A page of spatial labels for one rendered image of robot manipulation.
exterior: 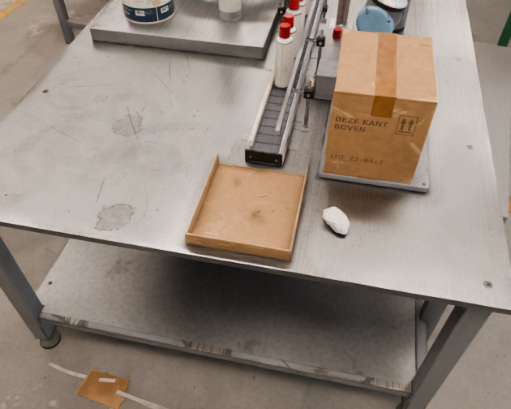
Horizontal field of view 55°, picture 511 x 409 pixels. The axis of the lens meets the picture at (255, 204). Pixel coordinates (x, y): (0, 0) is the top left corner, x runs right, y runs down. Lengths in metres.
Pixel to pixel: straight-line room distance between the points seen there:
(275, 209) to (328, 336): 0.65
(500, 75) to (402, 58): 0.67
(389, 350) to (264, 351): 0.43
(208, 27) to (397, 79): 0.92
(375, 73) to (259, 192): 0.42
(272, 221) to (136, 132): 0.55
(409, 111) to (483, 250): 0.39
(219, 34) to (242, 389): 1.31
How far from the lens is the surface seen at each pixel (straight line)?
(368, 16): 1.63
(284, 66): 1.58
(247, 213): 1.28
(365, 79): 1.26
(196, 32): 1.94
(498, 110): 1.80
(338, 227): 1.24
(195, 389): 1.95
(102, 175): 1.45
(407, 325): 1.87
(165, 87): 1.75
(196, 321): 1.81
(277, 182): 1.36
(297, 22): 1.72
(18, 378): 2.14
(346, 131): 1.28
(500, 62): 2.05
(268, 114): 1.51
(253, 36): 1.91
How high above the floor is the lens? 1.80
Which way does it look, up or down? 48 degrees down
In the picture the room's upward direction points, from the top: straight up
